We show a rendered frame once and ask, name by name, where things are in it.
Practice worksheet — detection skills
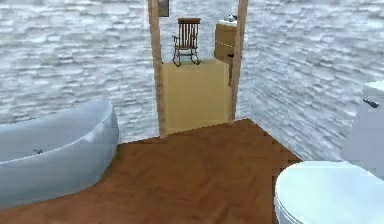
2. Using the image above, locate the brown wooden rocking chair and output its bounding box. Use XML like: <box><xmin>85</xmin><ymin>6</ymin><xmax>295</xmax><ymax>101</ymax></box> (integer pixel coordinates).
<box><xmin>171</xmin><ymin>17</ymin><xmax>202</xmax><ymax>68</ymax></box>

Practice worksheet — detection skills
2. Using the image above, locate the tan wooden cupboard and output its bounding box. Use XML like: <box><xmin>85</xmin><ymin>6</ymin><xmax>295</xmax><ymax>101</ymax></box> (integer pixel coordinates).
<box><xmin>213</xmin><ymin>19</ymin><xmax>238</xmax><ymax>88</ymax></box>

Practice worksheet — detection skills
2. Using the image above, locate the white bathtub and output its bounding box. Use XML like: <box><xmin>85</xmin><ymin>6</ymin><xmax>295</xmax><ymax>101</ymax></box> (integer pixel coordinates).
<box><xmin>0</xmin><ymin>98</ymin><xmax>120</xmax><ymax>211</ymax></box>

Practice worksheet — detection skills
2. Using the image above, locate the white toilet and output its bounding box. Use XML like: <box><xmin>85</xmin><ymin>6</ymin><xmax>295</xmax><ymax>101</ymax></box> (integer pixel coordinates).
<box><xmin>273</xmin><ymin>79</ymin><xmax>384</xmax><ymax>224</ymax></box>

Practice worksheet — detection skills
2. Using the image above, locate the dark toilet flush lever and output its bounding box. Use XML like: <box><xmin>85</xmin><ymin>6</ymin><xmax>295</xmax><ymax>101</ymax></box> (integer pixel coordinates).
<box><xmin>362</xmin><ymin>97</ymin><xmax>381</xmax><ymax>109</ymax></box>

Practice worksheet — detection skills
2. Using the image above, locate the tan wooden door frame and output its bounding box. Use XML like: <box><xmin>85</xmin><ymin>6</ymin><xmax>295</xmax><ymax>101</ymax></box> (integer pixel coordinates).
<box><xmin>146</xmin><ymin>0</ymin><xmax>250</xmax><ymax>138</ymax></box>

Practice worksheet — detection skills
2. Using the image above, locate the framed wall picture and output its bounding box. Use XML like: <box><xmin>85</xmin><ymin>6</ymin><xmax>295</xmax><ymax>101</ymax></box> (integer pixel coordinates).
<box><xmin>157</xmin><ymin>0</ymin><xmax>170</xmax><ymax>18</ymax></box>

